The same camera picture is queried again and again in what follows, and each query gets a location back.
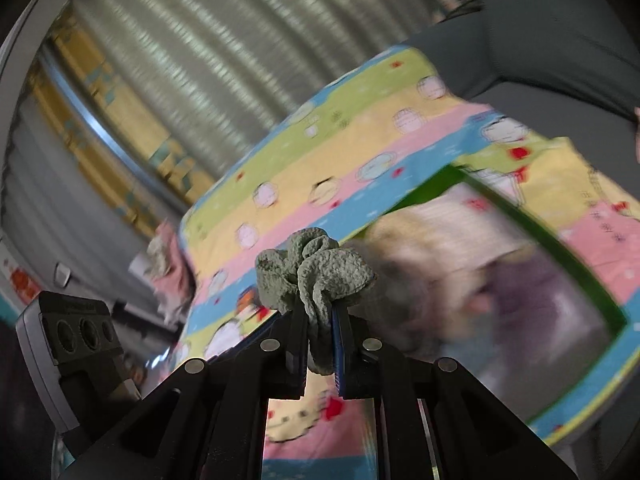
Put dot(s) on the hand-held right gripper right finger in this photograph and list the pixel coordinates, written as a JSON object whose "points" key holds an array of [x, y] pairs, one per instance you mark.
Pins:
{"points": [[345, 360]]}

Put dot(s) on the pile of pink clothes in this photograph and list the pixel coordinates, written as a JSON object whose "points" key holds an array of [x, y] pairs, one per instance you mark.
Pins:
{"points": [[165, 260]]}

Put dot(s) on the green scrunchie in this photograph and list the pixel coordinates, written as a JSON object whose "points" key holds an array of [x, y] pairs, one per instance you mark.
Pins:
{"points": [[320, 265]]}

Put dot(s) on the printed cartoon blanket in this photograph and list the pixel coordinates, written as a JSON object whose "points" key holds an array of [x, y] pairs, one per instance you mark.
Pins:
{"points": [[350, 150]]}

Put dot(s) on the brown fuzzy zip pouch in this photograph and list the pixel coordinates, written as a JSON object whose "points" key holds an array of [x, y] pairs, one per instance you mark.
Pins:
{"points": [[415, 245]]}

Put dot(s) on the grey sofa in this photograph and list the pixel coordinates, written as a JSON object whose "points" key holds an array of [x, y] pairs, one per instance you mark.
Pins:
{"points": [[550, 60]]}

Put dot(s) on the green box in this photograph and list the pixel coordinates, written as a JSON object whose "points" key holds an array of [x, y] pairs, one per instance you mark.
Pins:
{"points": [[595, 295]]}

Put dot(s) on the yellow patterned curtain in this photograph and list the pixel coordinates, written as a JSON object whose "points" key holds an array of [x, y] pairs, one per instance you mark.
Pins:
{"points": [[150, 145]]}

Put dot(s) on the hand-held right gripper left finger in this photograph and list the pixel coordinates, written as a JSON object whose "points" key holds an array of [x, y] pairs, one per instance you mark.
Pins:
{"points": [[299, 355]]}

